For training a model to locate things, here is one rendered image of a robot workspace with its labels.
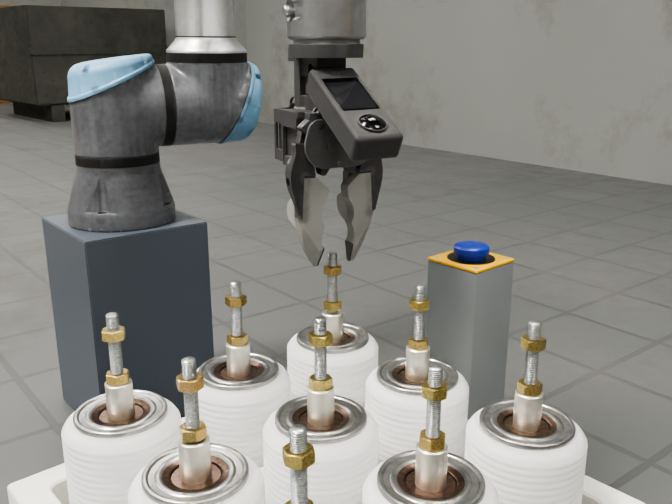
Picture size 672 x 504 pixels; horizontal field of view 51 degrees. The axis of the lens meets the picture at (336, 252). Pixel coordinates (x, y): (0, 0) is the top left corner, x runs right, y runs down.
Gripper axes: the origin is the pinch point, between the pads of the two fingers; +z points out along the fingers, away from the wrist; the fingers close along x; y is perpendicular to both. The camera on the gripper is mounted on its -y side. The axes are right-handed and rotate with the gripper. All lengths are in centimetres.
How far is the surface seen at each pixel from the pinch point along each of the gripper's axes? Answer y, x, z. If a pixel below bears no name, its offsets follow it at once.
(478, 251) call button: -0.7, -17.2, 2.0
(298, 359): -0.7, 4.6, 10.5
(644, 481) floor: -7, -41, 35
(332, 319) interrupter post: -0.2, 0.5, 7.1
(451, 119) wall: 250, -191, 18
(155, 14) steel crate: 521, -102, -42
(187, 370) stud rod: -17.4, 19.8, 1.2
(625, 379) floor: 16, -63, 35
